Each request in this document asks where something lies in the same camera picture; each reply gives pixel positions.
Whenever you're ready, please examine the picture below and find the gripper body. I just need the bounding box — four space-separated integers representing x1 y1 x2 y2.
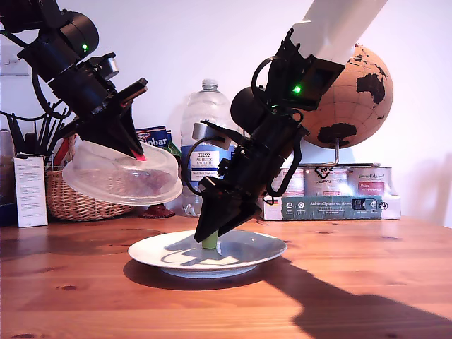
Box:
198 139 289 213
47 64 148 139

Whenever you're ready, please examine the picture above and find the green coffee capsule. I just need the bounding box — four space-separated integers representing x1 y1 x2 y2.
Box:
201 232 220 250

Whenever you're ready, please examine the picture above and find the clear plastic dome cover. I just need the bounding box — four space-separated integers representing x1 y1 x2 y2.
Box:
62 138 184 206

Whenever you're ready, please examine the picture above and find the white ceramic plate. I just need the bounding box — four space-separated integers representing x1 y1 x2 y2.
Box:
127 230 287 280

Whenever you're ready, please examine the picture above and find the paint can with red label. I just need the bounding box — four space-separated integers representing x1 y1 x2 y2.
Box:
273 168 305 198

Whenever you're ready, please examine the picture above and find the red glass goblet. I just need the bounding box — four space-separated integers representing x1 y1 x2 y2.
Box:
132 165 182 219

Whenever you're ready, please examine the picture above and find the black chopstick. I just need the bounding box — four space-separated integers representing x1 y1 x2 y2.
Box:
11 112 28 155
47 108 68 157
6 114 22 156
37 105 52 156
42 105 57 156

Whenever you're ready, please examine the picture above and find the large clear water bottle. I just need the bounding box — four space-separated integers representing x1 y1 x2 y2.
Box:
179 78 244 217

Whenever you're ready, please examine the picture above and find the metal globe stand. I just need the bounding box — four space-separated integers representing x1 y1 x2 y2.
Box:
298 138 381 170

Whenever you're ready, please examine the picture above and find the cardboard tray with green label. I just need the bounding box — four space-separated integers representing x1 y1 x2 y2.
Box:
257 194 402 222

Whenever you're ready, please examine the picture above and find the white printed carton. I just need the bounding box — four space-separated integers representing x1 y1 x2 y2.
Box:
13 157 48 229

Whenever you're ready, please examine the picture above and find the dark brown jar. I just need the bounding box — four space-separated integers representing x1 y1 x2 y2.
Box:
0 129 16 206

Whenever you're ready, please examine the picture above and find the cork globe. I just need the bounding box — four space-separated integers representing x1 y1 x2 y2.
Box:
302 44 393 148

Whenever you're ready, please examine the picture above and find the dark blue flat object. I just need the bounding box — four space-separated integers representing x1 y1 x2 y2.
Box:
0 203 18 227

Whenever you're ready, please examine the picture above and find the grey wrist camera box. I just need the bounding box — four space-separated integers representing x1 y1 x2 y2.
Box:
90 52 121 81
191 119 246 151

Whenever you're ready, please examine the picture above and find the thick black cable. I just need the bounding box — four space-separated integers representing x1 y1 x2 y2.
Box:
266 139 304 197

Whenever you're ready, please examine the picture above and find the red handled tool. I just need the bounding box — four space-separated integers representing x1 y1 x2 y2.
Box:
52 137 77 170

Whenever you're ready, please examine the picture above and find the thin black camera cable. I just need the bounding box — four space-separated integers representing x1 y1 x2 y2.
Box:
185 136 227 195

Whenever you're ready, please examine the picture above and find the wicker basket with handle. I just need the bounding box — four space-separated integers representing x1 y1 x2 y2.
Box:
44 133 139 222

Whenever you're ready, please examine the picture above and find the white wall light switch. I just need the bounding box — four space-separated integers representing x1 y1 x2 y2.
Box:
0 45 30 77

